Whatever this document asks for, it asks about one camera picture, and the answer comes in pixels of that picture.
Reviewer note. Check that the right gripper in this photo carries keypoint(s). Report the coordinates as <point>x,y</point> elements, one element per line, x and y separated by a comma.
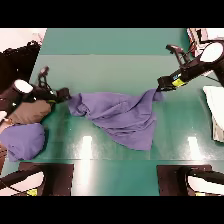
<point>169,82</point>

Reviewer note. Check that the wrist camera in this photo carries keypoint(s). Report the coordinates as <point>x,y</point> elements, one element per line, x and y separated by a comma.
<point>180,53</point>
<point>42,77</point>

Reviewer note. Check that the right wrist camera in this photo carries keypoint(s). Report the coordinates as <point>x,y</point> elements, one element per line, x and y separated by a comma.
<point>180,53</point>

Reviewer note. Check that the black garment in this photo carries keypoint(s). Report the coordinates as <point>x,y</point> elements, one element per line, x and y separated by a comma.
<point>15,63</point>

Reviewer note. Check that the white garment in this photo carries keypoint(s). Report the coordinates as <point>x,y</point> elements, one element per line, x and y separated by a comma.
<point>215,106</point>

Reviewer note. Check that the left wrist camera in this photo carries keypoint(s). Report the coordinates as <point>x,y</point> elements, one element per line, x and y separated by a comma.
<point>42,77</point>

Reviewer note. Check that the purple shirt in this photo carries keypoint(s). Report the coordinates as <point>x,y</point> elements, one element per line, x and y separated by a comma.
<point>123,116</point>

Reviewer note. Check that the brown garment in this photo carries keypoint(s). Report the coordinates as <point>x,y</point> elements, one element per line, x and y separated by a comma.
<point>30,111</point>

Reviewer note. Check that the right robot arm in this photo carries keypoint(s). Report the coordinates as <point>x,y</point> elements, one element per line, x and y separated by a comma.
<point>210,53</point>

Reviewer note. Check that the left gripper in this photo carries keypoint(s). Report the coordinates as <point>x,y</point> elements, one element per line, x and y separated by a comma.
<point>62,94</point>

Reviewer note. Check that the purple garment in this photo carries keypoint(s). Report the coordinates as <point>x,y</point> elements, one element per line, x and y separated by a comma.
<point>23,140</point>

